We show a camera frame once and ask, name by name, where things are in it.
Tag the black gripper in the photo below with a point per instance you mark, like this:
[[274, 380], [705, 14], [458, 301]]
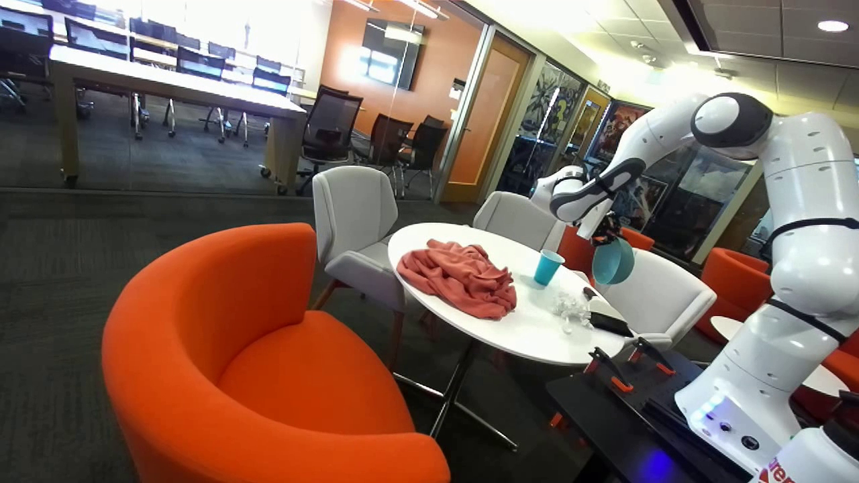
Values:
[[599, 225]]

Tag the teal cup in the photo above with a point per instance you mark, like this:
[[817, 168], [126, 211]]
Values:
[[613, 261]]

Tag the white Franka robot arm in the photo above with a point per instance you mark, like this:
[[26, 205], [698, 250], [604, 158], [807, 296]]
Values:
[[807, 260]]

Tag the small orange armchair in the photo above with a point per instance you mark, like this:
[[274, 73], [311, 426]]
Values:
[[740, 284], [573, 250]]

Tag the grey upholstered chair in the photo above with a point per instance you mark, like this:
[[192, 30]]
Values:
[[352, 225], [518, 218], [658, 298]]

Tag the black remote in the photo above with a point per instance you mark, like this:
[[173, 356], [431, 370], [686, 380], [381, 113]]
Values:
[[611, 323]]

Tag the white round table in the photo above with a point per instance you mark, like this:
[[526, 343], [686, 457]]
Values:
[[526, 332]]

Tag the orange black clamp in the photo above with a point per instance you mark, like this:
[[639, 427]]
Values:
[[652, 356], [613, 375]]

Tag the orange wooden door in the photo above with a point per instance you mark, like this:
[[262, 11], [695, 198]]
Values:
[[487, 123]]

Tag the red crumpled cloth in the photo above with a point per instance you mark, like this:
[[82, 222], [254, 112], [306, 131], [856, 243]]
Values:
[[458, 277]]

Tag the small white side table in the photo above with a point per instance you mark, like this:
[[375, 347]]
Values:
[[725, 328]]

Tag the black office chair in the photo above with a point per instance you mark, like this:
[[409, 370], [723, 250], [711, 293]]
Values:
[[330, 124], [424, 143], [389, 137]]

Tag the black robot stand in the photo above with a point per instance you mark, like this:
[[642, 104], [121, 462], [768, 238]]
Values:
[[617, 430]]

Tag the round ceiling light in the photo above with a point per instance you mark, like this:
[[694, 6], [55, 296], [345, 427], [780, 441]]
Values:
[[832, 29]]

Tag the white bottle red label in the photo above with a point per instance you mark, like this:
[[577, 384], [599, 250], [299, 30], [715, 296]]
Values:
[[807, 459]]

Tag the computer monitor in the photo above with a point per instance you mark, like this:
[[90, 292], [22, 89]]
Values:
[[26, 22], [97, 40], [200, 64], [271, 82]]

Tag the large orange tub armchair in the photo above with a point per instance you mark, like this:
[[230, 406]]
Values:
[[268, 376]]

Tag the long wooden table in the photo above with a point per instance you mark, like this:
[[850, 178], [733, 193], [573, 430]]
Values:
[[169, 84]]

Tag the red wall poster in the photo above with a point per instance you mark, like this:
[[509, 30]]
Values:
[[616, 124]]

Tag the wall mounted television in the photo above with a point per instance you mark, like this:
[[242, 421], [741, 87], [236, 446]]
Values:
[[393, 56]]

